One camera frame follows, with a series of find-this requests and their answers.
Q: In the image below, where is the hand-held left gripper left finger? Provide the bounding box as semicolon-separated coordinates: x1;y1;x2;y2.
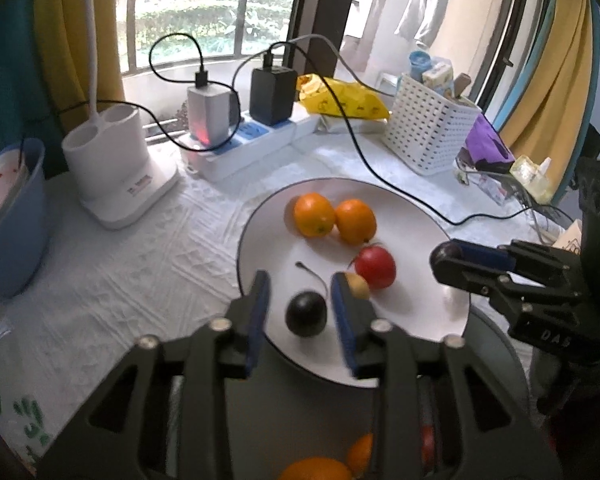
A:
37;270;272;480

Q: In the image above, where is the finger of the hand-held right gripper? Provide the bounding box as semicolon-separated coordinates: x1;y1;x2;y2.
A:
432;260;527;312
452;239;580;287

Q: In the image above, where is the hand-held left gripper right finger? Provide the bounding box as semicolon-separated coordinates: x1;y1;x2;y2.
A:
330;272;563;480

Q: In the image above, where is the dark cherry with stem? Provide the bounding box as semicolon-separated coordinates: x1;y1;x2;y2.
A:
285;260;329;338

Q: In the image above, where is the small yellow tomato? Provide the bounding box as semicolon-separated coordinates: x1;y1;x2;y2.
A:
346;272;371;301

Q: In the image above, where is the red apple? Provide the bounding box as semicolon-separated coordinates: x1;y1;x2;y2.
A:
350;242;397;291

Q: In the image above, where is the white plate with dark rim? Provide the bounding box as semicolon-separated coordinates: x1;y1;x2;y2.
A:
236;177;473;388

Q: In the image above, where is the orange kumquat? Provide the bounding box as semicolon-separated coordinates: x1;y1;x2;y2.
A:
278;456;353;480
293;192;337;238
335;199;377;246

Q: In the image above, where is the small white packet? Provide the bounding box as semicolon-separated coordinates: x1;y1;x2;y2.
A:
455;159;512;206

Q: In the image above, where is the cream mug with bear print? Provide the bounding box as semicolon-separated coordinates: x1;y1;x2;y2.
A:
552;220;584;253

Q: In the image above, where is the yellowish clear packet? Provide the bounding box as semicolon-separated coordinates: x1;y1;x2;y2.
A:
510;156;554;204

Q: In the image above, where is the purple cloth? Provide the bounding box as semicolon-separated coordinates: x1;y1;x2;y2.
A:
462;114;514;163

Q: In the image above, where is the white tablecloth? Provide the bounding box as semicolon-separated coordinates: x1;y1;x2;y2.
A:
0;125;581;476

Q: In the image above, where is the white perforated basket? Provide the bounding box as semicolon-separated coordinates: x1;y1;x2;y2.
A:
382;74;483;176

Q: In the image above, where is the cardboard tube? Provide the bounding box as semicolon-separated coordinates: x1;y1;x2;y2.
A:
452;74;474;101

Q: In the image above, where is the white power strip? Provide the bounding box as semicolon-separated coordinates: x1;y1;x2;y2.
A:
180;110;321;182

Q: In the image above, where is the small carton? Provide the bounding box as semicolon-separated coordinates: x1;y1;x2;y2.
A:
422;57;455;98

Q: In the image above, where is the yellow curtain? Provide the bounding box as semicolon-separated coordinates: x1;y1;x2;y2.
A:
500;0;596;191
32;0;126;126

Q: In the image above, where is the blue lid jar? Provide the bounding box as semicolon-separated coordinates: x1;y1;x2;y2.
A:
409;51;434;83

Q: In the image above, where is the yellow plastic bag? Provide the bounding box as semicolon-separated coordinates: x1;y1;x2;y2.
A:
296;74;391;121

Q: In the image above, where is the white desk lamp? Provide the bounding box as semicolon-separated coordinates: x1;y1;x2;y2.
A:
61;0;181;231

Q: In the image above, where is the white charger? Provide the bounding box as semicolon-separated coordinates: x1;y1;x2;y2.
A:
186;85;231;147

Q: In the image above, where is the blue curtain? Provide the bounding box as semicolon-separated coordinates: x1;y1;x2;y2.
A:
0;0;66;176
490;0;563;131

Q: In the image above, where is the black charger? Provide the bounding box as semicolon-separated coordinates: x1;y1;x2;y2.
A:
250;67;298;126

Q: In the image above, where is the printed plastic bag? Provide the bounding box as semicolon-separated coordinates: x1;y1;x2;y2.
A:
0;300;101;466

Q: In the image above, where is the blue plastic basin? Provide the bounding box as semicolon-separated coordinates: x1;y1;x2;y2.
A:
0;137;48;301

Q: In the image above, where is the hanging white garment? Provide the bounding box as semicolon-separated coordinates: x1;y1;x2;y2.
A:
395;0;458;48

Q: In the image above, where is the pink white bowl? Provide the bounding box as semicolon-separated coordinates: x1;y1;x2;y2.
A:
0;152;31;231

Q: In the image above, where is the long black cable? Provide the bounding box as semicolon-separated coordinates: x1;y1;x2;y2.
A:
232;40;537;226

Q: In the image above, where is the thin black cable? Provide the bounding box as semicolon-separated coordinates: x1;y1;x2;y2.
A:
22;102;202;152

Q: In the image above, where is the grey cable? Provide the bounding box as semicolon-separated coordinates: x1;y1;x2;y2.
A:
279;34;406;96

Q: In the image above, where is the short black cable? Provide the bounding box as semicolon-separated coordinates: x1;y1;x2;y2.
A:
149;32;210;88

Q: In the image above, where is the dark window post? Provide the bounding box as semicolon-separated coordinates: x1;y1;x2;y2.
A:
295;0;363;76

